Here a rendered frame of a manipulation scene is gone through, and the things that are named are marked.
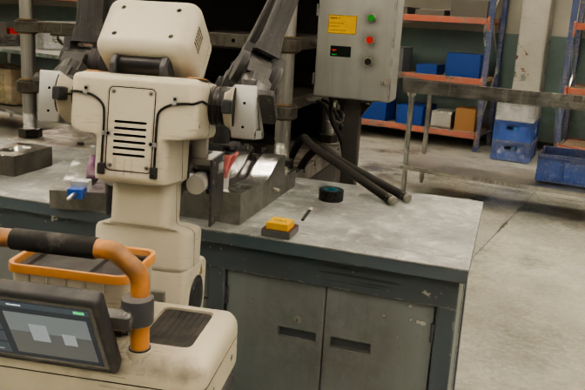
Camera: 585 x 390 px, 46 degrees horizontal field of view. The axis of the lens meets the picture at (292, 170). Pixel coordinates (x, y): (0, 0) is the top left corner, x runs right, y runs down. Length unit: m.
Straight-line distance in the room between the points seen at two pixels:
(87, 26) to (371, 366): 1.13
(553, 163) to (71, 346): 4.61
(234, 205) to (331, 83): 0.91
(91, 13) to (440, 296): 1.10
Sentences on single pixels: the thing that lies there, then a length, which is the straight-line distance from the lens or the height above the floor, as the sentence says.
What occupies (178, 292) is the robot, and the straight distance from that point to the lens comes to 1.55.
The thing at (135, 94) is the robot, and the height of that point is 1.20.
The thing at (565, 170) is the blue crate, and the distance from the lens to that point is 5.44.
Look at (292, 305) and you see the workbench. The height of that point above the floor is 0.59.
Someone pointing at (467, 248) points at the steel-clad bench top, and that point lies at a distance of 1.88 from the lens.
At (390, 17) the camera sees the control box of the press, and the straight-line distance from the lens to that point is 2.60.
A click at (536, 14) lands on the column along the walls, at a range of 8.09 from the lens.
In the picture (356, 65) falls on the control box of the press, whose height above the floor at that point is 1.20.
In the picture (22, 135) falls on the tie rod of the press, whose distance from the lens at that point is 3.18.
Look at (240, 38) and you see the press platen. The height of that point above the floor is 1.27.
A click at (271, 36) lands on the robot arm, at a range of 1.60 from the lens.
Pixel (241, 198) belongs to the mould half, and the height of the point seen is 0.87.
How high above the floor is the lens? 1.38
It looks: 13 degrees down
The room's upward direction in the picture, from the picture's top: 3 degrees clockwise
